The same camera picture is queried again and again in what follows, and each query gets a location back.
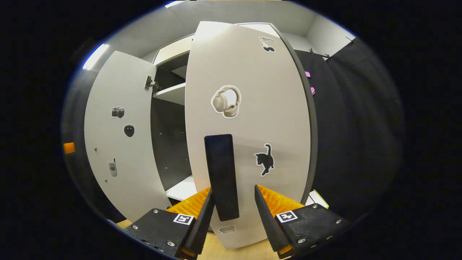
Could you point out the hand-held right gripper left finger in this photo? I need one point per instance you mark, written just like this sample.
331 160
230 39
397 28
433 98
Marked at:
204 224

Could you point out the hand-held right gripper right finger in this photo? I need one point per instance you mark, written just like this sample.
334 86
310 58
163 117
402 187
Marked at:
267 224

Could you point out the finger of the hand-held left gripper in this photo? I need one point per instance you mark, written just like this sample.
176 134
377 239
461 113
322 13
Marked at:
69 148

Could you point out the white shoe cabinet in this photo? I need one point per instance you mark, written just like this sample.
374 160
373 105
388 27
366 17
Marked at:
169 144

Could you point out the yellow book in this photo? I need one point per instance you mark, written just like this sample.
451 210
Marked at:
321 198

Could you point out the ceiling light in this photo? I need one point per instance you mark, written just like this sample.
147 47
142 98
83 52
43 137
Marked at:
95 56
175 3

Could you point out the black backdrop cloth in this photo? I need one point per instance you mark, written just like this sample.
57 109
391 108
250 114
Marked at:
353 126

